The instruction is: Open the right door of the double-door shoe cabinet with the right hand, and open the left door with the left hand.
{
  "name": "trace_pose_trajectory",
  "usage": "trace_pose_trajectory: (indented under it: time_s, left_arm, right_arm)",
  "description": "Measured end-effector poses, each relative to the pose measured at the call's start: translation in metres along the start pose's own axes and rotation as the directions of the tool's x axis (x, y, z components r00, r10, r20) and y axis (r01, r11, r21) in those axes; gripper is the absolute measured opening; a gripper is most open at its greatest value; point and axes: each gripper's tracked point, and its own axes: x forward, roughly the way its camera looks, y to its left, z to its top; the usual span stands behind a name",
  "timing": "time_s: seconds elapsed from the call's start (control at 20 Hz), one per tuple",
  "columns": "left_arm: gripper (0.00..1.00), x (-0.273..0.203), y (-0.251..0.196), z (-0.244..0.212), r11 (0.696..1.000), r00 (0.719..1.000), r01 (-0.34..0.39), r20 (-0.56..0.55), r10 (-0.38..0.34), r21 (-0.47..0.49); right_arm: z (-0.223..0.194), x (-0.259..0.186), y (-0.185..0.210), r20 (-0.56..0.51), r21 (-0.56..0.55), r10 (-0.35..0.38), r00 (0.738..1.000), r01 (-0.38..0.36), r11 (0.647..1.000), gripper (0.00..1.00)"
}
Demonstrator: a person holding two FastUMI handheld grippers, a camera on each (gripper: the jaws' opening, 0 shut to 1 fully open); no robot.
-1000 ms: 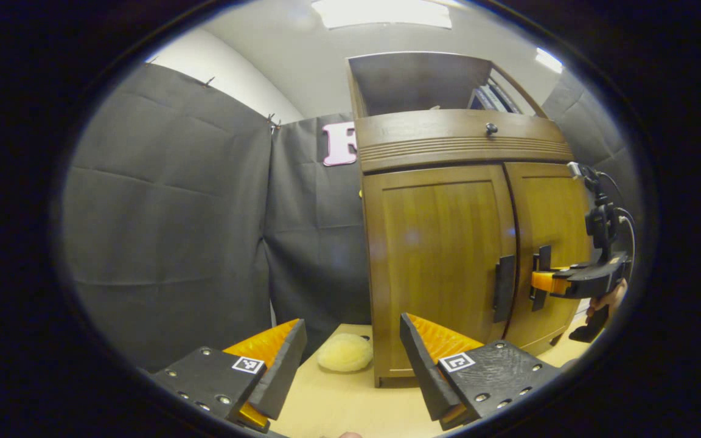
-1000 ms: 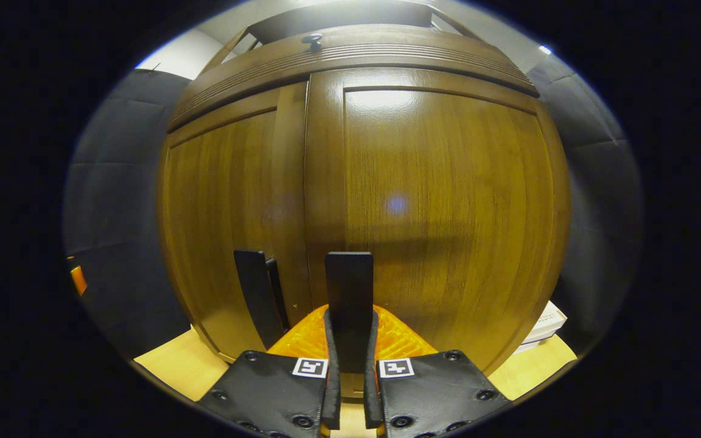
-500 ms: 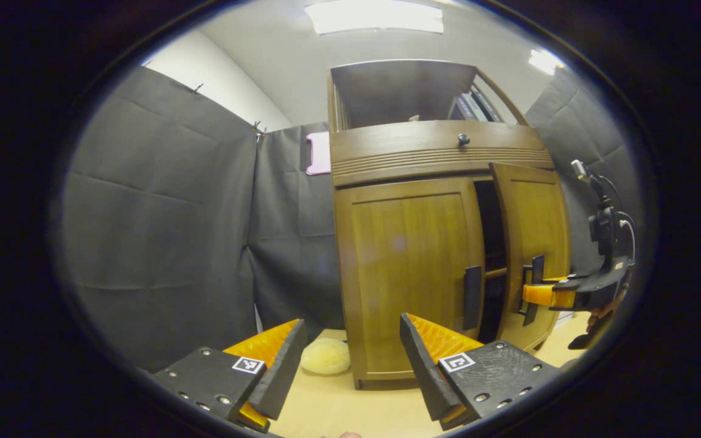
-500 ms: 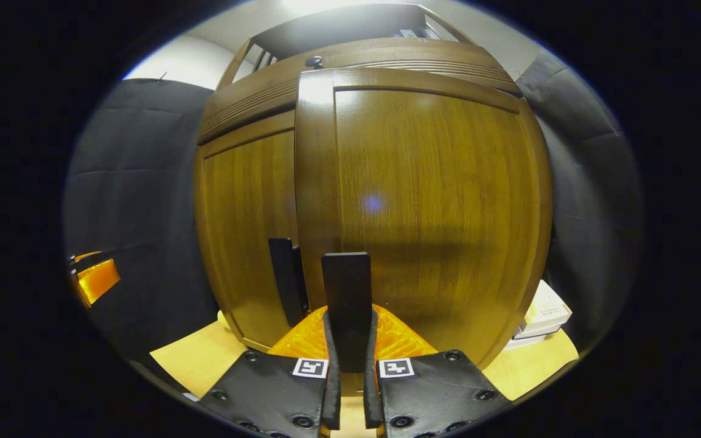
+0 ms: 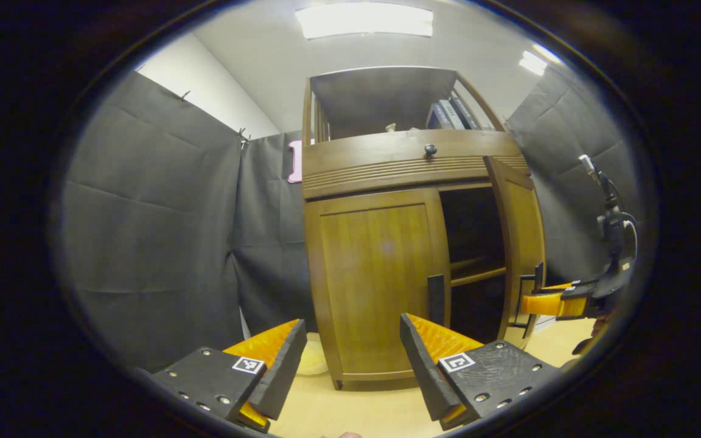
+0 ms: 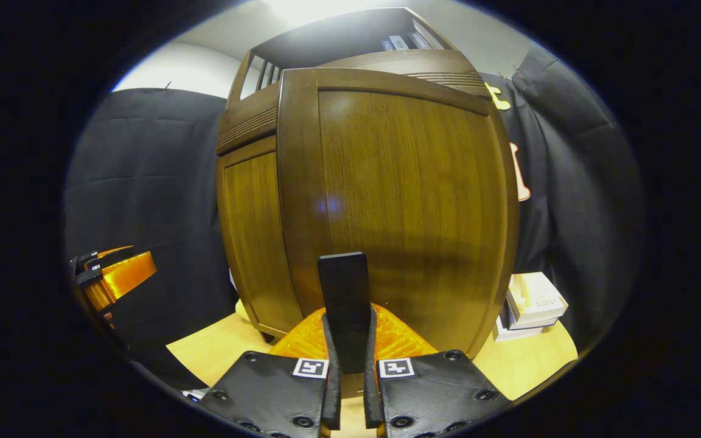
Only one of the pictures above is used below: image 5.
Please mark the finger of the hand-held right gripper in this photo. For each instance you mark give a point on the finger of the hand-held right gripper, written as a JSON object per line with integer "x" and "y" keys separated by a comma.
{"x": 545, "y": 304}
{"x": 560, "y": 286}

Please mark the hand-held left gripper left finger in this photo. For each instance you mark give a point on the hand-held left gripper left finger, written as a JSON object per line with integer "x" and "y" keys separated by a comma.
{"x": 283, "y": 371}

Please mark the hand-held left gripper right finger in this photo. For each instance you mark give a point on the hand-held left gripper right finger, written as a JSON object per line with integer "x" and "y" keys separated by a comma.
{"x": 426, "y": 377}

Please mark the wooden cabinet door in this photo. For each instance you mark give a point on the wooden cabinet door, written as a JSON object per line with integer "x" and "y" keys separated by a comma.
{"x": 521, "y": 231}
{"x": 375, "y": 280}

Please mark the wooden double-door shoe cabinet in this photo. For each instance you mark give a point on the wooden double-door shoe cabinet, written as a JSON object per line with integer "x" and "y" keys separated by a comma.
{"x": 375, "y": 180}

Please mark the pale yellow soft item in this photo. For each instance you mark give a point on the pale yellow soft item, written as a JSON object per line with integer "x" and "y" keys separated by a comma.
{"x": 313, "y": 363}

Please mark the wooden inner shelf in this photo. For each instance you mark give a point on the wooden inner shelf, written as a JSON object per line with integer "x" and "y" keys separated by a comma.
{"x": 478, "y": 275}

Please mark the black drawer knob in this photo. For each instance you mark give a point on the black drawer knob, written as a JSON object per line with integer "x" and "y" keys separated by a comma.
{"x": 430, "y": 149}

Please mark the black backdrop cloth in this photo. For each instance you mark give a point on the black backdrop cloth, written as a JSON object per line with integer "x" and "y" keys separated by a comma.
{"x": 156, "y": 231}

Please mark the dark grey book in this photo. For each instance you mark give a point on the dark grey book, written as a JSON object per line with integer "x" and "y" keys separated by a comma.
{"x": 466, "y": 114}

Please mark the dark blue book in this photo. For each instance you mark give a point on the dark blue book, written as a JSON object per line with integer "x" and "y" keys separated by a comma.
{"x": 437, "y": 118}

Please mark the small ceiling light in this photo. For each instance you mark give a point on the small ceiling light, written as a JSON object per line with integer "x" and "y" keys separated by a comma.
{"x": 533, "y": 62}

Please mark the large ceiling light panel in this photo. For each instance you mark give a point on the large ceiling light panel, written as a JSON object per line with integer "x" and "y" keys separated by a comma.
{"x": 362, "y": 20}

